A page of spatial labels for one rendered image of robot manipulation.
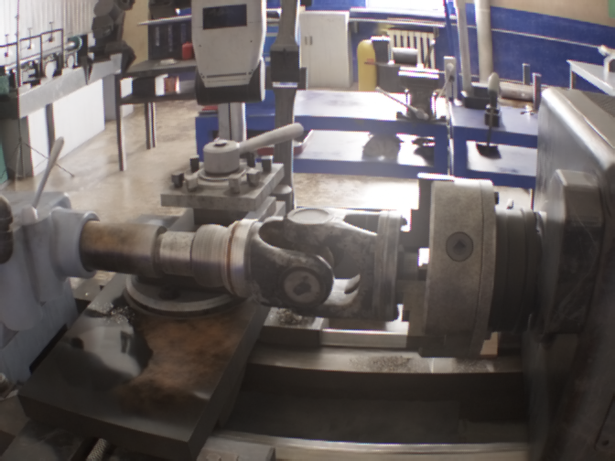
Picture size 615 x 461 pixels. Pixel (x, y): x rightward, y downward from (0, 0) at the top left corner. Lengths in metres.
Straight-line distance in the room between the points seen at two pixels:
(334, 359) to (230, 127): 1.08
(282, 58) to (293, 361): 0.80
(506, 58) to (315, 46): 2.50
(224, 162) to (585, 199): 0.65
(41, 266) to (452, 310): 0.62
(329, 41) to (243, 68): 5.64
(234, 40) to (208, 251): 1.13
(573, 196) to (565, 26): 7.50
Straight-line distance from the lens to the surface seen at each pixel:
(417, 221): 0.86
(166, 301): 1.12
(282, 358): 1.15
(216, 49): 1.95
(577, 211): 0.63
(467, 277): 0.77
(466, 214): 0.79
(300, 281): 0.84
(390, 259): 0.82
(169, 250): 0.93
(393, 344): 1.18
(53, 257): 1.01
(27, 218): 0.98
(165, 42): 5.39
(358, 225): 0.88
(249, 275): 0.87
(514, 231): 0.83
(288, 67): 1.65
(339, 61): 7.58
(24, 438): 0.98
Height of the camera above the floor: 1.49
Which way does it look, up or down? 24 degrees down
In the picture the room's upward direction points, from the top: 2 degrees counter-clockwise
